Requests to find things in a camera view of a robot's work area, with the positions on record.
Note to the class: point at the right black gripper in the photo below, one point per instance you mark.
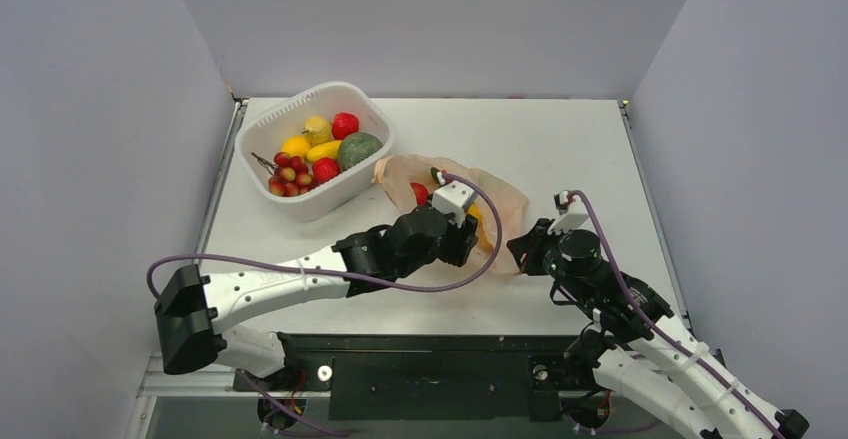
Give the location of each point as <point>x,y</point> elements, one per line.
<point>532,250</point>

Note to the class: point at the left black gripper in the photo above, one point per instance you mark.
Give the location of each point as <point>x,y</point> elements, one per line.
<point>460,240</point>

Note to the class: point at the translucent orange plastic bag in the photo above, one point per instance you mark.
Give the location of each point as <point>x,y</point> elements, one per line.
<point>395,173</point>

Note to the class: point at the yellow fake pear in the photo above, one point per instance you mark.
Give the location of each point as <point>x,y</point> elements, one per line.
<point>317,130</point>

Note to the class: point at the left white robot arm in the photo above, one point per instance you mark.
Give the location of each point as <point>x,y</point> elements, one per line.
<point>201,317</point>

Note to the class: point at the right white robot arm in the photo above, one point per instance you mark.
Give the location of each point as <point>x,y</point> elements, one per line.
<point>641,348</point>

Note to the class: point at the orange fake fruit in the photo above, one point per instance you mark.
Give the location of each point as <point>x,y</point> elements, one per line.
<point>478,224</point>

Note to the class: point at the small red fake fruit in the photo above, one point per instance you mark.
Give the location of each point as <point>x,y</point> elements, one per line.
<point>421,193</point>

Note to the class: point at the green fake fruit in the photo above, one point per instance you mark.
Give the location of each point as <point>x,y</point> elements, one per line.
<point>436,175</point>

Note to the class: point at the green fake avocado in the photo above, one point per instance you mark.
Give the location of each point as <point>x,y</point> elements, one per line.
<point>355,148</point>

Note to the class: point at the yellow fake mango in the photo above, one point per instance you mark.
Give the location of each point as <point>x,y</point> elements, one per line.
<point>328,149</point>

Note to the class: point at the red fake grape bunch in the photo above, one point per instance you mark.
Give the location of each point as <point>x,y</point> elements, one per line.
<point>288,175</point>

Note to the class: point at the yellow fake lemon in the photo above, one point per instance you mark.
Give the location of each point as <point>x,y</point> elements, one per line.
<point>296,146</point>

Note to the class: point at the white plastic basket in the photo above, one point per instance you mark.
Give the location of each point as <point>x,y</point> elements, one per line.
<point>266,134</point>

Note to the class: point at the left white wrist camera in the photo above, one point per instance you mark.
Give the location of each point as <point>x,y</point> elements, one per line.
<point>452,198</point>

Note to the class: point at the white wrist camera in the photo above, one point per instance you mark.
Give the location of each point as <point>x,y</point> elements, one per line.
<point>572,213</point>
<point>452,198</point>

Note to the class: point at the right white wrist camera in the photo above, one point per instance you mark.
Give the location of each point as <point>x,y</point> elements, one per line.
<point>572,213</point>

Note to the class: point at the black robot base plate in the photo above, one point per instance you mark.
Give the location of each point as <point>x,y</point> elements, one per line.
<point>437,377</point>

